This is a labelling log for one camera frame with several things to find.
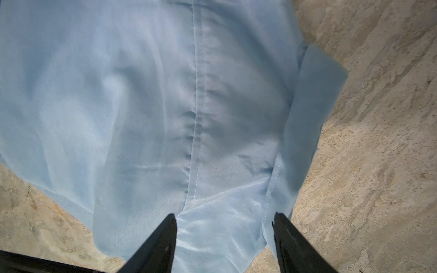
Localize light blue long sleeve shirt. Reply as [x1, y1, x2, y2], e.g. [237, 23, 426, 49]
[1, 1, 347, 273]

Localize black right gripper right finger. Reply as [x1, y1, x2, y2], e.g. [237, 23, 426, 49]
[272, 213, 337, 273]

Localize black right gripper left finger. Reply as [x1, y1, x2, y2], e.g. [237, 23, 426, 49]
[119, 213, 177, 273]

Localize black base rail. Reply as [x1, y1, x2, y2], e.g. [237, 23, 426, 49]
[1, 250, 100, 273]

